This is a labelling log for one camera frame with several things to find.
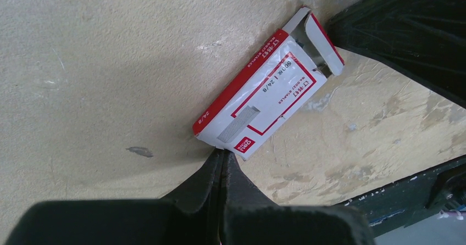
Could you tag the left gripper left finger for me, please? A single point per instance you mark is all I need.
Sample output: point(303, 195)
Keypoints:
point(189, 214)

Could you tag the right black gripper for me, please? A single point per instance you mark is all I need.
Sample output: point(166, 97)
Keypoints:
point(422, 39)

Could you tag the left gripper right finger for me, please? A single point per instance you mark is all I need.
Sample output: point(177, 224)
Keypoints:
point(250, 217)

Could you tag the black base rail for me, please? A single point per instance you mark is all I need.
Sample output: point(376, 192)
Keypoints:
point(414, 198)

